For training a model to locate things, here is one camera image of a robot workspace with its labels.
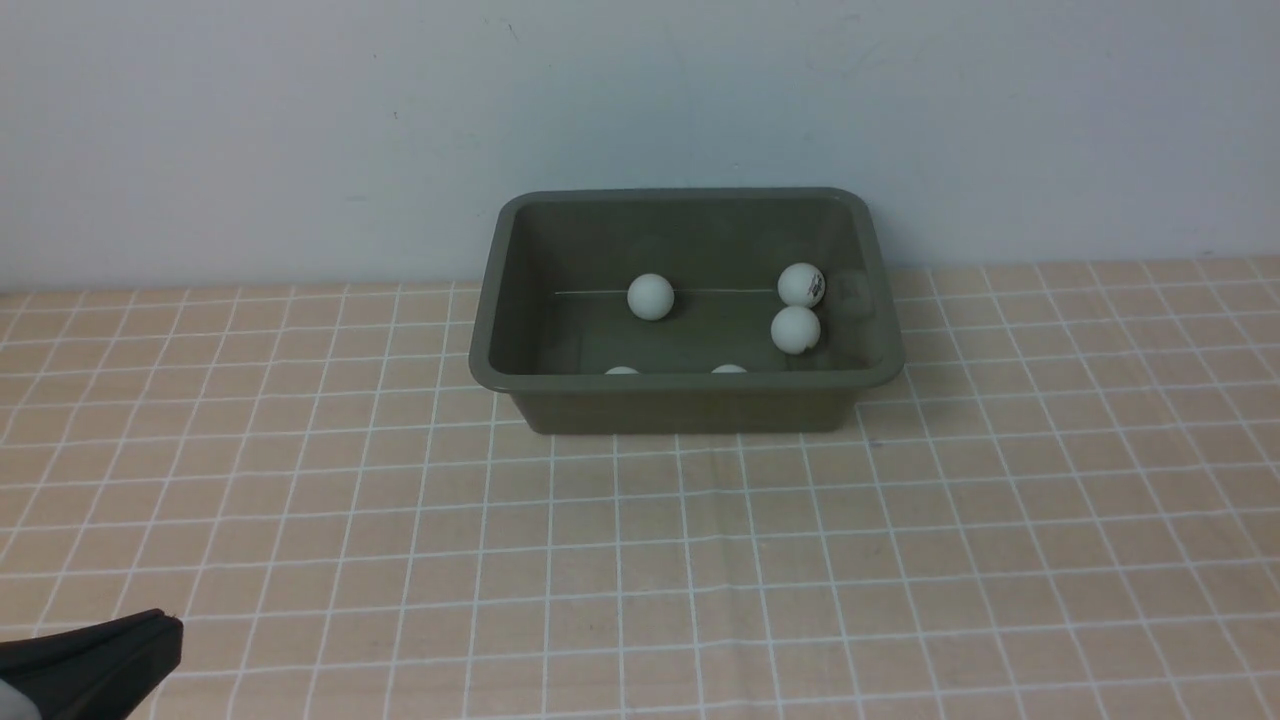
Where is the olive green plastic bin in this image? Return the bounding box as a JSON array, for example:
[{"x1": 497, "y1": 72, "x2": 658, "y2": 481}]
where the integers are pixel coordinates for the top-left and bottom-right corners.
[{"x1": 468, "y1": 187, "x2": 906, "y2": 436}]

